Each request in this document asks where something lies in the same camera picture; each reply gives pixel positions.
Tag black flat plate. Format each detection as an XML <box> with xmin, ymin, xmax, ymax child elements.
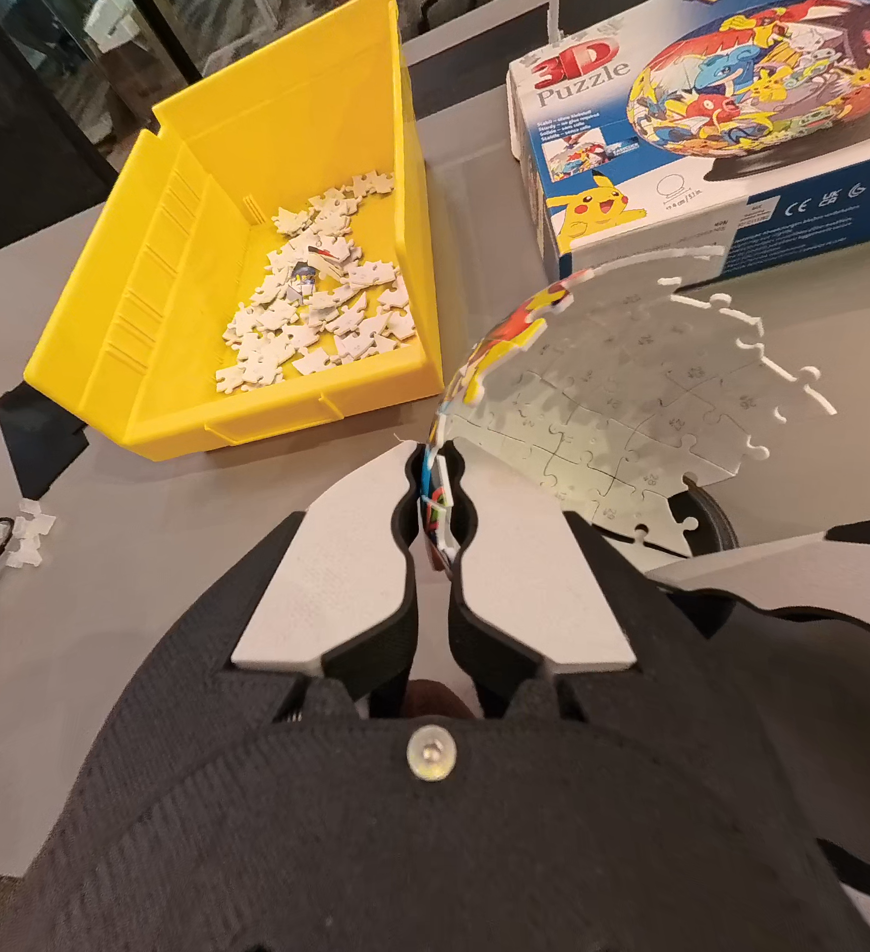
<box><xmin>0</xmin><ymin>385</ymin><xmax>91</xmax><ymax>501</ymax></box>

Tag black mesh chair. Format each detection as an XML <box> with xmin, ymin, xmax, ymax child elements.
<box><xmin>0</xmin><ymin>0</ymin><xmax>119</xmax><ymax>257</ymax></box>

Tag yellow plastic bin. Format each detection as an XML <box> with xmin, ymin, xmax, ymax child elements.
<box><xmin>24</xmin><ymin>0</ymin><xmax>443</xmax><ymax>462</ymax></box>

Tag pile of puzzle pieces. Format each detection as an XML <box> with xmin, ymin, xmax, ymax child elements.
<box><xmin>215</xmin><ymin>171</ymin><xmax>417</xmax><ymax>397</ymax></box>

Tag black round ball stand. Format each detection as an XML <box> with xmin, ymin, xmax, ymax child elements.
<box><xmin>646</xmin><ymin>482</ymin><xmax>738</xmax><ymax>574</ymax></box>

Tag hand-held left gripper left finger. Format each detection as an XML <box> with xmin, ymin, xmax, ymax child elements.
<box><xmin>230</xmin><ymin>440</ymin><xmax>425</xmax><ymax>704</ymax></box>

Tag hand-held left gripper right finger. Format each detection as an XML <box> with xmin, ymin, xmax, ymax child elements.
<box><xmin>444</xmin><ymin>440</ymin><xmax>638</xmax><ymax>711</ymax></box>

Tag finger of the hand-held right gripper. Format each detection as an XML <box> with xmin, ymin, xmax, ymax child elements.
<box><xmin>646</xmin><ymin>512</ymin><xmax>870</xmax><ymax>609</ymax></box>

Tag white paper scraps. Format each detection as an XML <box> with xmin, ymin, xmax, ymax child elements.
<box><xmin>0</xmin><ymin>498</ymin><xmax>58</xmax><ymax>571</ymax></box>

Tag partly built puzzle ball shell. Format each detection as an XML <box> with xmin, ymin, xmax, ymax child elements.
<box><xmin>420</xmin><ymin>247</ymin><xmax>839</xmax><ymax>575</ymax></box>

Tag blue puzzle box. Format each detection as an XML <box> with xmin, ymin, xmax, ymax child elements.
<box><xmin>508</xmin><ymin>0</ymin><xmax>870</xmax><ymax>280</ymax></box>

